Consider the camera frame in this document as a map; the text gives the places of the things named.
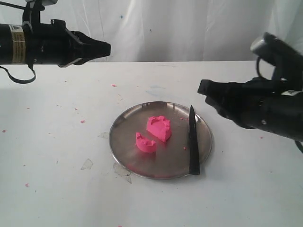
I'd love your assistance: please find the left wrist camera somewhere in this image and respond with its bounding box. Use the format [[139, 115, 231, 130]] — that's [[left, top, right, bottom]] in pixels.
[[26, 0, 58, 11]]

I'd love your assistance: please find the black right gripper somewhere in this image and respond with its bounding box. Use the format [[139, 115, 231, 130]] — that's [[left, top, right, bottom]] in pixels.
[[197, 78, 289, 129]]

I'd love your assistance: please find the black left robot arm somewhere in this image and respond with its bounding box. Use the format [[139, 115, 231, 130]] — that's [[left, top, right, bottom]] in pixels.
[[0, 19, 111, 68]]

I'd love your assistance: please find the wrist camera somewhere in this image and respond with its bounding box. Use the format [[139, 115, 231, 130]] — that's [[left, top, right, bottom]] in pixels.
[[250, 32, 293, 66], [26, 0, 58, 11]]

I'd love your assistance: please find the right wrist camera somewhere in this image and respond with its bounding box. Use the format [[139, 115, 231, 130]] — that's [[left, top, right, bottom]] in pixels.
[[250, 32, 293, 66]]

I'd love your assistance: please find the small pink clay piece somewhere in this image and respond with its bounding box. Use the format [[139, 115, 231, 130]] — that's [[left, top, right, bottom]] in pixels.
[[135, 132, 157, 154]]

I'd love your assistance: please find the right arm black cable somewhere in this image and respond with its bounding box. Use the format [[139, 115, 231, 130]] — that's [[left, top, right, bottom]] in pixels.
[[255, 55, 303, 154]]

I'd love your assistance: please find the black knife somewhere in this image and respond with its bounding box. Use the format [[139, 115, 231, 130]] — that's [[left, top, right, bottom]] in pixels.
[[189, 106, 200, 175]]

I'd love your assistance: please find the round stainless steel plate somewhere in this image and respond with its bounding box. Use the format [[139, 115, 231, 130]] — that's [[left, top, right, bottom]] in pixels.
[[108, 101, 213, 180]]

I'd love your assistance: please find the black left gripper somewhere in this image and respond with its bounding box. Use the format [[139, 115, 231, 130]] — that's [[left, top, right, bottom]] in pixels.
[[23, 19, 111, 68]]

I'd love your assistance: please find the white backdrop curtain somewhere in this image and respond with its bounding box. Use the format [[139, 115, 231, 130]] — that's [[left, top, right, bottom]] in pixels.
[[0, 0, 303, 63]]

